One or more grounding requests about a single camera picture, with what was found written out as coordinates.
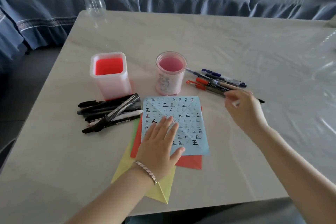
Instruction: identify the person's left hand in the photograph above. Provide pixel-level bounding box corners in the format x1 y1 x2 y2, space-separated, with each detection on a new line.
136 115 186 183

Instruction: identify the person's right hand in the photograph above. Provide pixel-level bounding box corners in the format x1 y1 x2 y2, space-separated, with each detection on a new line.
224 89 270 138

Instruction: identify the green paper sheet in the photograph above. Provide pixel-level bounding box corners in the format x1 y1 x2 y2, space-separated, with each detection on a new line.
131 120 142 143

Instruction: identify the red paper sheet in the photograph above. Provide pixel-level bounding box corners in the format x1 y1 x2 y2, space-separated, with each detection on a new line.
130 105 203 170

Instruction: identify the yellow paper sheet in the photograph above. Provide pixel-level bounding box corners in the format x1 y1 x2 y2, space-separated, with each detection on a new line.
111 142 176 205

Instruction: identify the pile of assorted pens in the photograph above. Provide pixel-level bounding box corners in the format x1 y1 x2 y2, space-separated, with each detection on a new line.
185 68 265 104

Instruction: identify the thin black fineliner pen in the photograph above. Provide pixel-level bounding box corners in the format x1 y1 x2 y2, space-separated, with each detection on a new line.
82 115 141 134

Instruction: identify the white pen with black label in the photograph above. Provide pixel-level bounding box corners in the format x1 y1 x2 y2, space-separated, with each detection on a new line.
90 110 144 127

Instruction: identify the blue paper with writing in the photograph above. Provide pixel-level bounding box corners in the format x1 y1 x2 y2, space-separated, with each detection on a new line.
141 96 210 156

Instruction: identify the long grey pen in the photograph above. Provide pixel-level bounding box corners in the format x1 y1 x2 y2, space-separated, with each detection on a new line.
83 107 142 118

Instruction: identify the thick black grey marker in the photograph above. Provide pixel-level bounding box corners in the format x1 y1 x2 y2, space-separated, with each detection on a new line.
96 93 140 133

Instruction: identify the round pink pen holder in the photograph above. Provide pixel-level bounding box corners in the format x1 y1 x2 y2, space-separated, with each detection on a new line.
155 51 188 96

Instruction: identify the square white red pen holder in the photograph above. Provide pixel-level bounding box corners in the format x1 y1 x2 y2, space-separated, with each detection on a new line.
90 52 133 100

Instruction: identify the black marker pen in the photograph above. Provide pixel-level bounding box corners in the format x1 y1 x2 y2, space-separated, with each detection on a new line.
78 100 105 108

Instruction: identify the person's left forearm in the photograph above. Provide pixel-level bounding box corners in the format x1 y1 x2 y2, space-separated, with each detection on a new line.
64 164 158 224

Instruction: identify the person's right forearm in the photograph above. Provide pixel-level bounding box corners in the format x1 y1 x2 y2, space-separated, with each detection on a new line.
252 126 336 224

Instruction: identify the clear glass jar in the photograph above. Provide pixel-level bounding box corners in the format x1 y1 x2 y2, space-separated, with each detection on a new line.
80 0 107 18

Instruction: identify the silver link bracelet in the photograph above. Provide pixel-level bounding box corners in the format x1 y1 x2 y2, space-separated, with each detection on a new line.
133 161 158 186

